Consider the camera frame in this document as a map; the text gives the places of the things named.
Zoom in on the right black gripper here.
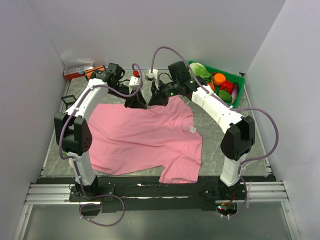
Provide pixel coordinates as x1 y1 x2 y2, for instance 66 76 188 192
148 79 180 107

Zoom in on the pink t-shirt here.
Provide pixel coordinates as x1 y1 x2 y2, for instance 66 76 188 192
88 96 202 184

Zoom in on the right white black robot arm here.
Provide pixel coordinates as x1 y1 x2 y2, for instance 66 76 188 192
146 61 255 200

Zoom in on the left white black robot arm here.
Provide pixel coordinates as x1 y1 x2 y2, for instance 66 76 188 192
54 63 148 201

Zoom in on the green lettuce toy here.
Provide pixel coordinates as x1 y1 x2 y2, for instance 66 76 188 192
189 62 213 82

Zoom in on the orange cylindrical bottle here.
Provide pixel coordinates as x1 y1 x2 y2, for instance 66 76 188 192
84 65 106 80

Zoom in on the orange toy fruit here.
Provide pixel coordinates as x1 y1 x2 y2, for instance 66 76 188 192
213 73 226 87

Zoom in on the green pepper toy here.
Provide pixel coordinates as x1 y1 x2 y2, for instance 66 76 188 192
218 90 232 104

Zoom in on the red white flat box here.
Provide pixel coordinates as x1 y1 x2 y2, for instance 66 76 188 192
63 64 94 81

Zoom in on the clear plastic bag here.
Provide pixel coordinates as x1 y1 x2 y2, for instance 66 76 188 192
60 50 94 69

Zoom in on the purple eggplant toy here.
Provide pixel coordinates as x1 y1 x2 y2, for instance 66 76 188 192
230 82 239 104

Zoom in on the green plastic bin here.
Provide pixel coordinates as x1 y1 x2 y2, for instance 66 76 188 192
188 61 245 108

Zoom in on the white daikon radish toy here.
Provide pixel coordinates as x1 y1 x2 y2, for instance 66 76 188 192
68 158 74 169

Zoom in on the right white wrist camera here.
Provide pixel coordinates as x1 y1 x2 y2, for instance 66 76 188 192
145 69 159 81

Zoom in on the small black square frame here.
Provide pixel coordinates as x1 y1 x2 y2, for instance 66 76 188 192
61 94 77 110

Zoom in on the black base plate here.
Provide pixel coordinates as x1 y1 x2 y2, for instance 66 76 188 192
25 175 284 216

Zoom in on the aluminium rail frame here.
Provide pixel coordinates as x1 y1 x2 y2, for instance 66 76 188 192
14 176 301 240

